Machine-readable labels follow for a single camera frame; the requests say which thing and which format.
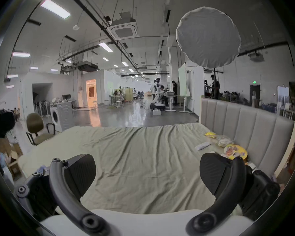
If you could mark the white hand controller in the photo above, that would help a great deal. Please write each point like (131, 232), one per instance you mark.
(202, 146)

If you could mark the white robot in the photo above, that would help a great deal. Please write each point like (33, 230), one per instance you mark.
(158, 95)

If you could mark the olive office chair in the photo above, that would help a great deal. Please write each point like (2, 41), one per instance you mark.
(35, 123)

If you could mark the clear plastic bag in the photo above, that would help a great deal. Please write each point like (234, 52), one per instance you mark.
(223, 141)

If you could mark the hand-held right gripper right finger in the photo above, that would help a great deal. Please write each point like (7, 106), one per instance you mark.
(229, 193)

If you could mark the white desk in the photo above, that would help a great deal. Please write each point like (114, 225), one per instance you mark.
(177, 99)

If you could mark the beige padded headboard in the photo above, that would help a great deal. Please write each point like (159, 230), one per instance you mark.
(245, 129)

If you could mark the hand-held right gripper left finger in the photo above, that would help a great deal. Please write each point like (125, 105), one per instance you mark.
(64, 195)

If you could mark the white washing machine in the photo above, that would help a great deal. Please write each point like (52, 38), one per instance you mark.
(60, 115)

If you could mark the colourful printed snack bag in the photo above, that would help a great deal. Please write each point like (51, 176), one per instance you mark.
(234, 152)

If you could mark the brown carton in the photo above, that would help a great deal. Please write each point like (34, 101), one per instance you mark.
(11, 156)

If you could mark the bed with pale green sheet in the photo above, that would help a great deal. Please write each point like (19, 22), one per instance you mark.
(142, 156)

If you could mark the yellow snack bag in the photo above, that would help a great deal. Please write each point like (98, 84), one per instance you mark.
(210, 134)

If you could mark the round white softbox lamp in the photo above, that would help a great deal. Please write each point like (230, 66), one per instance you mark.
(207, 36)

